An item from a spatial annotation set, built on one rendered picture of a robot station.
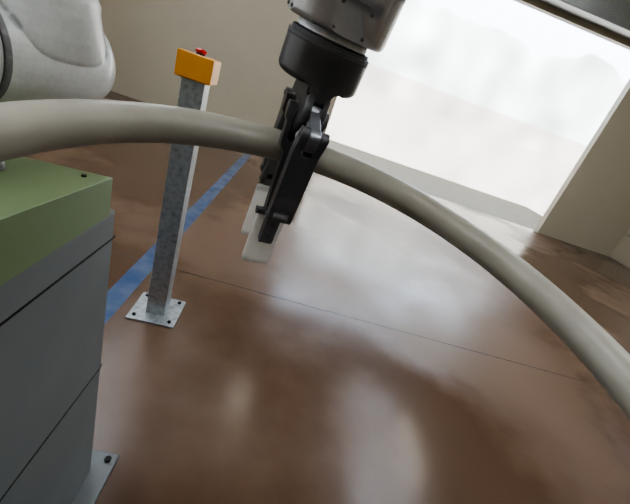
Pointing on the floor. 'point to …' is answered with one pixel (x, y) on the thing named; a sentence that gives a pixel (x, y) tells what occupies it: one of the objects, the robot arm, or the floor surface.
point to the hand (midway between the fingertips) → (261, 225)
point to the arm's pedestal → (45, 377)
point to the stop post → (176, 196)
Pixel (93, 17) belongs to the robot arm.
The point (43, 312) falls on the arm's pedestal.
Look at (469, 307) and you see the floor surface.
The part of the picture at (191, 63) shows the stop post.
